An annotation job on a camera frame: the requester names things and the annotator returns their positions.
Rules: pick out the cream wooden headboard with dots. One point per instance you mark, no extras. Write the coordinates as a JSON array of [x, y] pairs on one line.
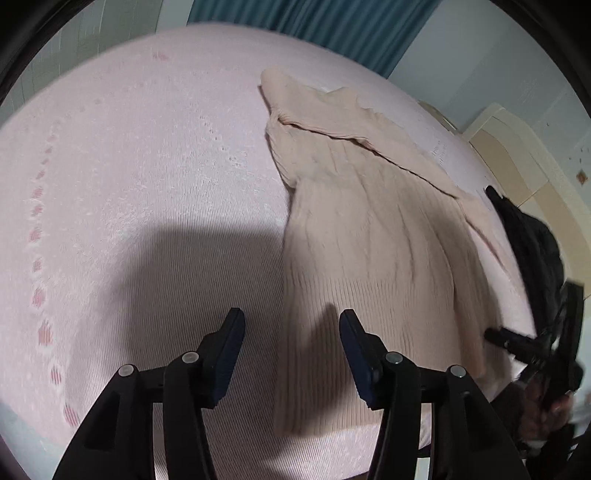
[[530, 177]]

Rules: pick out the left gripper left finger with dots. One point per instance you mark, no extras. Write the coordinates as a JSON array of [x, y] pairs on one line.
[[115, 438]]

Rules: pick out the teal window curtain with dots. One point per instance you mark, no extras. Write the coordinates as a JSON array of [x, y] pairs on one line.
[[373, 33]]

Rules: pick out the person's right hand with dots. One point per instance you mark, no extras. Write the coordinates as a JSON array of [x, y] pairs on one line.
[[537, 422]]

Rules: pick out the beige knit sweater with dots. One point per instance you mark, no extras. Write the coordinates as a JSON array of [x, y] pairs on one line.
[[378, 227]]

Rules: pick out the black puffer jacket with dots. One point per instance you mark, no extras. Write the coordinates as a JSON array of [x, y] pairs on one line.
[[538, 256]]

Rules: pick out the pink bed sheet mattress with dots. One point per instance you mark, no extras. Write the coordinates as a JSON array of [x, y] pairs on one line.
[[139, 202]]

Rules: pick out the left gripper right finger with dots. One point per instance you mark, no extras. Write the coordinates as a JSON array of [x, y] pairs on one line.
[[468, 439]]

